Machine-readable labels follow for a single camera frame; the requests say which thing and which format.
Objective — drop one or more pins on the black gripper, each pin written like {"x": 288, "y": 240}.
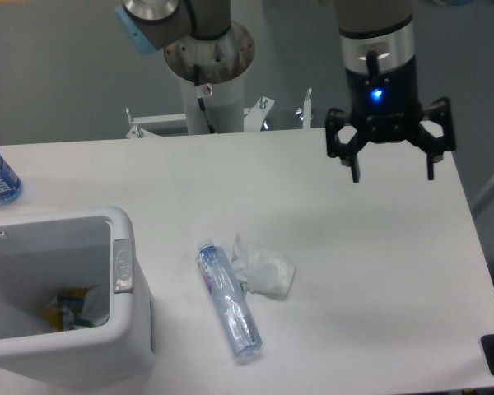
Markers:
{"x": 382, "y": 107}

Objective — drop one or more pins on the clear plastic water bottle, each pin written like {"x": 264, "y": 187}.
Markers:
{"x": 229, "y": 302}

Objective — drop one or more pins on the yellow green wrapper trash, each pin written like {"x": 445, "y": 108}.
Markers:
{"x": 78, "y": 308}

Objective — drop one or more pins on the white trash can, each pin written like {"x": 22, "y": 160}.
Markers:
{"x": 43, "y": 253}

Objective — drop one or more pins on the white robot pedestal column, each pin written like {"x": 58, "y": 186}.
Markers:
{"x": 211, "y": 76}

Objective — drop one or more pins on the white metal base frame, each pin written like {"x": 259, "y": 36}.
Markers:
{"x": 254, "y": 119}

